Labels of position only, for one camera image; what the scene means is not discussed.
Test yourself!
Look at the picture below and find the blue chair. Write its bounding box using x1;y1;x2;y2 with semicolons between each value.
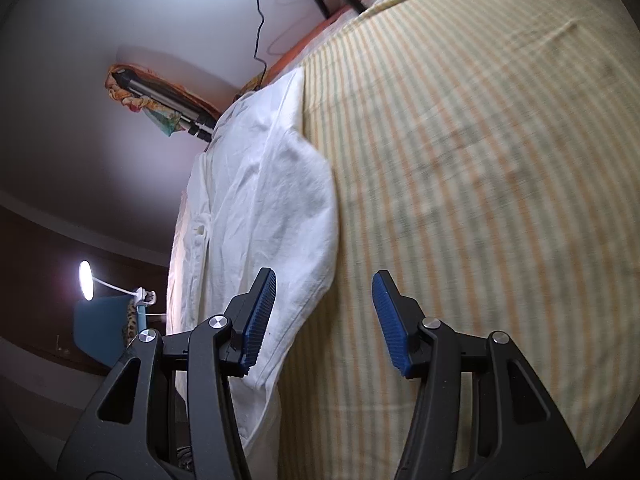
74;295;151;368

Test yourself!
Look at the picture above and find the colourful floral cloth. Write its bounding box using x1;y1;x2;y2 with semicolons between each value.
104;64;183;137

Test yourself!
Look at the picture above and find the orange cloth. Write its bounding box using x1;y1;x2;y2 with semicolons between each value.
120;62;221;117

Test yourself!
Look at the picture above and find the white shirt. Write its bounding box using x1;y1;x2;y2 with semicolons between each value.
165;67;341;480

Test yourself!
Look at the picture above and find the black power cable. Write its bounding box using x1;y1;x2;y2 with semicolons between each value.
244;0;271;92

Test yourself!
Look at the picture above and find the yellow striped bed sheet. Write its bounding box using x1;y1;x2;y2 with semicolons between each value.
275;0;640;480

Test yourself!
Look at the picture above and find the silver folded tripod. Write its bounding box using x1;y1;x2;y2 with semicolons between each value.
112;71;217;140

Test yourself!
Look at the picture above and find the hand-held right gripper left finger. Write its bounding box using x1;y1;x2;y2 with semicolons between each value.
56;267;277;480

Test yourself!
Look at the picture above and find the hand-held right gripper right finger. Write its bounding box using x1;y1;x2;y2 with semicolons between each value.
371;270;587;480

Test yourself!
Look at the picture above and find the white clip lamp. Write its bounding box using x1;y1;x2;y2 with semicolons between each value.
78;260;157;307

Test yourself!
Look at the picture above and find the leopard print cloth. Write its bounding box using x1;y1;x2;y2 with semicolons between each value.
122;297;144;348

